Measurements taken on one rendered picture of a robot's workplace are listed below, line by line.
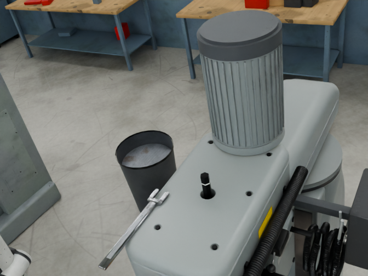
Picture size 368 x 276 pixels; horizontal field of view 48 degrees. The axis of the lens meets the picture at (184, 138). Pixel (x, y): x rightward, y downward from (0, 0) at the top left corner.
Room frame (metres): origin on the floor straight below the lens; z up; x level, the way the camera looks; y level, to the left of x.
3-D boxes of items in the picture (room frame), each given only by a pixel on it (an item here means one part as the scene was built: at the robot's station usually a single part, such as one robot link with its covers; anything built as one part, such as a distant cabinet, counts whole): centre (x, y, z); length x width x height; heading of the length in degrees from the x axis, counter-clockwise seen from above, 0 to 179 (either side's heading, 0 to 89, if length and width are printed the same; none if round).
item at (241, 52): (0.93, -0.18, 2.05); 0.20 x 0.20 x 0.32
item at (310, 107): (1.13, -0.33, 1.66); 0.80 x 0.23 x 0.20; 143
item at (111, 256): (0.67, 0.15, 1.89); 0.24 x 0.04 x 0.01; 143
